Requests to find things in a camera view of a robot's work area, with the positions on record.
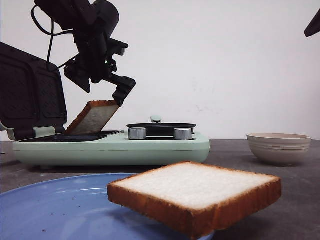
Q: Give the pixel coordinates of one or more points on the black round frying pan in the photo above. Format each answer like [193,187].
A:
[162,129]

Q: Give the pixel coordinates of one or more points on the mint green sandwich maker base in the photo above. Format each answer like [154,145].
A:
[112,150]

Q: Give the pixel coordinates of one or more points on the left silver control knob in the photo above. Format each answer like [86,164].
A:
[137,133]

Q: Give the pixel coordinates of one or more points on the sandwich maker hinged lid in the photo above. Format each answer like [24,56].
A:
[31,95]

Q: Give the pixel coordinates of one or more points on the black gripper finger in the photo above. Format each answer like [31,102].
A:
[314,26]

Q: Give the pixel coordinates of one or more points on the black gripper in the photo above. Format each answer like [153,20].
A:
[94,63]

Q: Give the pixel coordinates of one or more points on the silver control knob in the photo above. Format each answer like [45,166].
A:
[137,133]
[182,134]

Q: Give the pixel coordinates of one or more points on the beige ribbed bowl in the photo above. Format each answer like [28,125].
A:
[279,148]

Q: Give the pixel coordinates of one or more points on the blue plate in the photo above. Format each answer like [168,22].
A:
[74,208]

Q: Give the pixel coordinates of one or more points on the right silver control knob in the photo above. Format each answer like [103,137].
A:
[182,134]

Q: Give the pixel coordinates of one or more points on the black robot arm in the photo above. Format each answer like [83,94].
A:
[91,25]

